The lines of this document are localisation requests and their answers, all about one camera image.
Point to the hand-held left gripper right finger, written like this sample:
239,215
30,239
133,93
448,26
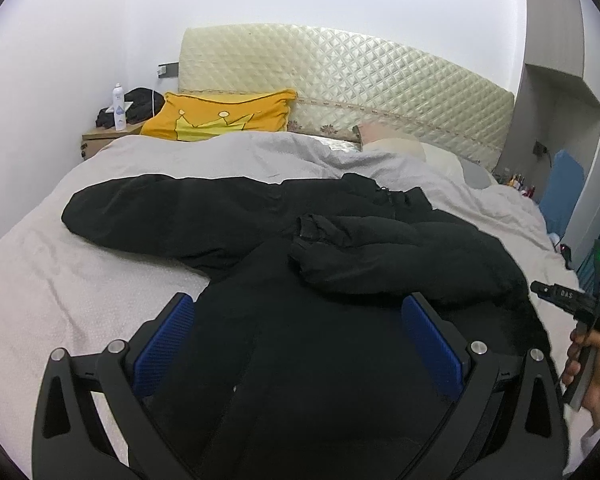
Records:
432,345

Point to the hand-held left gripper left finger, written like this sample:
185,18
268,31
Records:
162,345

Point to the black large jacket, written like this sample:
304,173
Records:
280,240

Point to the black red small device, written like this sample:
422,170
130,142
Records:
565,254

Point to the blue cushion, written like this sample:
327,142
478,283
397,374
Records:
562,190

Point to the grey bed blanket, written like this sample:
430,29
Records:
80,270

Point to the group of small cosmetic bottles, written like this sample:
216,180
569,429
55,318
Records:
519,186

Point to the patchwork pillow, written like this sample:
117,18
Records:
405,149

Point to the wooden nightstand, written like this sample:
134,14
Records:
97,141

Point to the yellow crown print pillow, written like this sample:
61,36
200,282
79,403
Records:
205,115

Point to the white spray bottle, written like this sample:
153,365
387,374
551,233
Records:
118,110

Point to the black bag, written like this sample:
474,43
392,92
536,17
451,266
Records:
141,102

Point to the grey white wardrobe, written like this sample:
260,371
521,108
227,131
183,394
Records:
550,10

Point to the cream quilted headboard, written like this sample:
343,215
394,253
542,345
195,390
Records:
330,75

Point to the dark wall socket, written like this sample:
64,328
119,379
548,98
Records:
539,148

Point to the grey wall socket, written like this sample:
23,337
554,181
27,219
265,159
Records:
169,69

